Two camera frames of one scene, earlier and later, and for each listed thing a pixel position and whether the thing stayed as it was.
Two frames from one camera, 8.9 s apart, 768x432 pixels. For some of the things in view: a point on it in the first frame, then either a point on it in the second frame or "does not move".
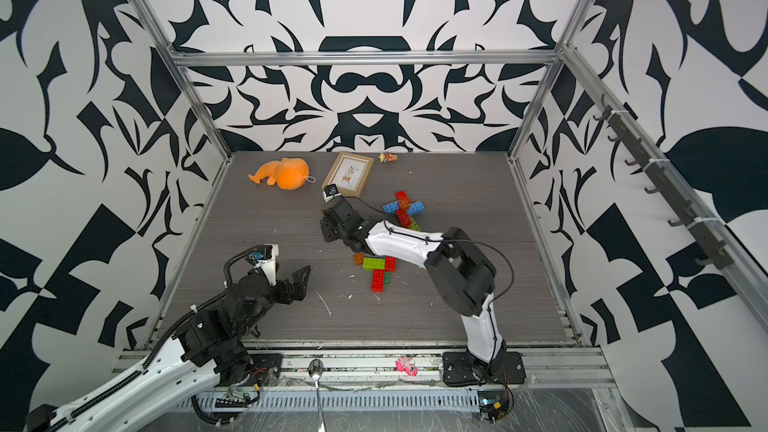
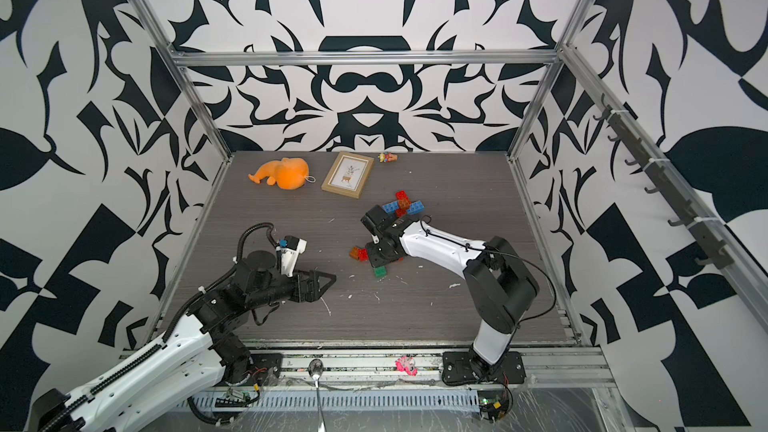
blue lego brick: x=416 y=208 does not move
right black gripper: x=324 y=227 → x=372 y=259
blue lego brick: x=391 y=207 does not move
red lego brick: x=402 y=195 does not move
